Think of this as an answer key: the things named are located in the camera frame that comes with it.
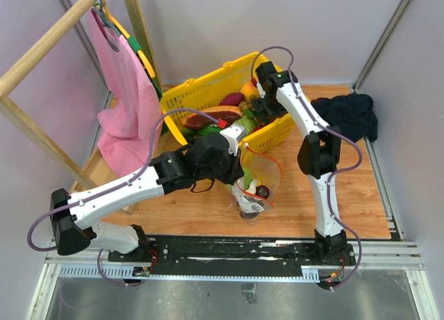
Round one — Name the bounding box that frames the purple sweet potato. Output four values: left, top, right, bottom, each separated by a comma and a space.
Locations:
219, 92, 245, 107

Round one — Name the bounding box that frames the clear zip top bag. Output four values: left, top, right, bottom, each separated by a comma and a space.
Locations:
225, 143, 283, 221

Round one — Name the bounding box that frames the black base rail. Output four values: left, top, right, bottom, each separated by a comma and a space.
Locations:
108, 235, 356, 277

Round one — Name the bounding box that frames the wooden clothes rack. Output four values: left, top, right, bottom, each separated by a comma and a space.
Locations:
0, 0, 164, 215

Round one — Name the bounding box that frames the green cabbage back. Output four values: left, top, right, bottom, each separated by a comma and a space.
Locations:
243, 166, 254, 190

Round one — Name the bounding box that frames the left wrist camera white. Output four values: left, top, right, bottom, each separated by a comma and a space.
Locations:
220, 124, 246, 156

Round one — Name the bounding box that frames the green cabbage front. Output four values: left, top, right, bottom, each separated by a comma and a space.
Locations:
235, 115, 257, 136

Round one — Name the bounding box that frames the green cabbage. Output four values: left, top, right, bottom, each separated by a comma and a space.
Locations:
235, 115, 257, 136
243, 166, 254, 190

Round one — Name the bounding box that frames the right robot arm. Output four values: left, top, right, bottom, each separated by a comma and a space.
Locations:
250, 61, 356, 266

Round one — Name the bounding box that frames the grey clothes hanger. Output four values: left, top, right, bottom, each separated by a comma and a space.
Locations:
93, 0, 129, 38

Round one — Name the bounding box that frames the pink shirt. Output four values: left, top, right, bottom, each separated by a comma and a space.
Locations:
86, 9, 162, 177

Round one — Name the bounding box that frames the yellow clothes hanger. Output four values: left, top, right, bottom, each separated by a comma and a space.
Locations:
92, 0, 157, 78

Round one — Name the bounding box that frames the yellow plastic basket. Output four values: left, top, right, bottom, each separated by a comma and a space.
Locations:
160, 52, 296, 153

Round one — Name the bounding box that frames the watermelon slice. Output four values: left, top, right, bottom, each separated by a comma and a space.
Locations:
196, 124, 222, 136

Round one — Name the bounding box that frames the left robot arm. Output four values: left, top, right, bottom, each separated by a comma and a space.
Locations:
51, 127, 245, 262

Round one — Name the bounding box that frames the white mushroom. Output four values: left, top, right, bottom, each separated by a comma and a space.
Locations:
246, 179, 261, 194

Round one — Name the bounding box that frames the peach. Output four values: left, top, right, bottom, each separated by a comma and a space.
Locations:
241, 82, 259, 100

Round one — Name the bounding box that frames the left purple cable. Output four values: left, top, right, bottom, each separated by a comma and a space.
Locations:
27, 108, 226, 253

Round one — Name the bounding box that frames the dark navy cloth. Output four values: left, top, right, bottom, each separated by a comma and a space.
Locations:
311, 93, 378, 142

